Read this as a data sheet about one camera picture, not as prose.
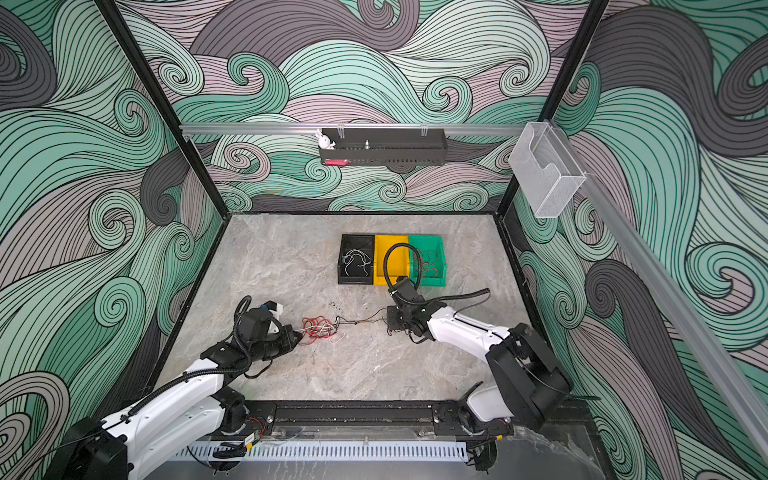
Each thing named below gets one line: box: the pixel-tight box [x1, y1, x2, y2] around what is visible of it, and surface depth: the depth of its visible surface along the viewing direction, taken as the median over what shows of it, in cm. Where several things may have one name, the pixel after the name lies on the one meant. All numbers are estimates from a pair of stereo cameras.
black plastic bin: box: [338, 234, 375, 285], surface depth 106 cm
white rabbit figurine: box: [316, 128, 336, 150], surface depth 87 cm
